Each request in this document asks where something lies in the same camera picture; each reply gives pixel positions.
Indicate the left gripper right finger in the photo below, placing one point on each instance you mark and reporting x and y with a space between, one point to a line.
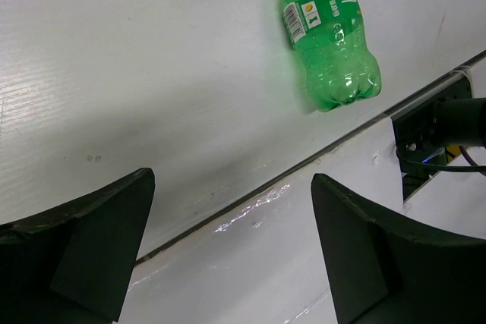
384 267

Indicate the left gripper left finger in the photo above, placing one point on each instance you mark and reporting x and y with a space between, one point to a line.
73 263

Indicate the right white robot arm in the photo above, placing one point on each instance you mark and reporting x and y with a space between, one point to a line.
459 122

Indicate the green bottle lower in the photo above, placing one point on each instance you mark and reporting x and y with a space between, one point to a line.
328 37

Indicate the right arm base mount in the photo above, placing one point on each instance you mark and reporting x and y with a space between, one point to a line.
419 158

